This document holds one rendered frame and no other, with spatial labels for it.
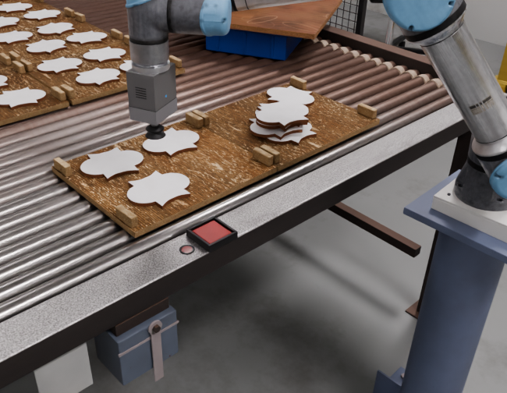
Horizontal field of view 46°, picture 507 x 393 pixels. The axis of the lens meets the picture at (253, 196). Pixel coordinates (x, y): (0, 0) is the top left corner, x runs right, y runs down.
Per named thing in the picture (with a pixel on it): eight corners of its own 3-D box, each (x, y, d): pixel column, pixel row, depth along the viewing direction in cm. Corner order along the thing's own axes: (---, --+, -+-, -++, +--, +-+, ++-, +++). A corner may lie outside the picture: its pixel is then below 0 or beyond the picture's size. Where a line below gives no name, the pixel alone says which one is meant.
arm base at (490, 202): (531, 190, 143) (541, 154, 137) (504, 219, 134) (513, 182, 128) (471, 169, 151) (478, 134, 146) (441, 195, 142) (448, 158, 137)
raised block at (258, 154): (274, 164, 146) (274, 154, 145) (268, 167, 145) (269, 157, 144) (257, 155, 150) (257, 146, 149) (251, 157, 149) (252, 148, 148)
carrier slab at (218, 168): (277, 171, 147) (277, 166, 146) (135, 238, 123) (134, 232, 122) (188, 123, 168) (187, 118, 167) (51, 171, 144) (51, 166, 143)
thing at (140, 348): (184, 366, 126) (181, 302, 117) (127, 403, 118) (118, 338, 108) (153, 337, 133) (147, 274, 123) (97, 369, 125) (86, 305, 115)
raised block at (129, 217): (139, 226, 124) (137, 214, 122) (131, 229, 123) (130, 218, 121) (122, 214, 127) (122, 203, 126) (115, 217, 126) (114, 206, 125)
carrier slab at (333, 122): (379, 124, 171) (380, 118, 170) (278, 171, 147) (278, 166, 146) (289, 86, 192) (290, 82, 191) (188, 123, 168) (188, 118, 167)
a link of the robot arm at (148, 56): (121, 41, 114) (144, 30, 121) (123, 65, 117) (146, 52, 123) (155, 47, 112) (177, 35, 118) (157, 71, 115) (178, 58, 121)
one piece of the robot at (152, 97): (136, 37, 123) (142, 111, 132) (111, 51, 116) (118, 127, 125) (179, 44, 120) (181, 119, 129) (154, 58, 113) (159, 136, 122)
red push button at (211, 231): (232, 238, 125) (232, 232, 124) (210, 249, 121) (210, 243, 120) (214, 224, 128) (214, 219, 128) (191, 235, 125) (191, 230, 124)
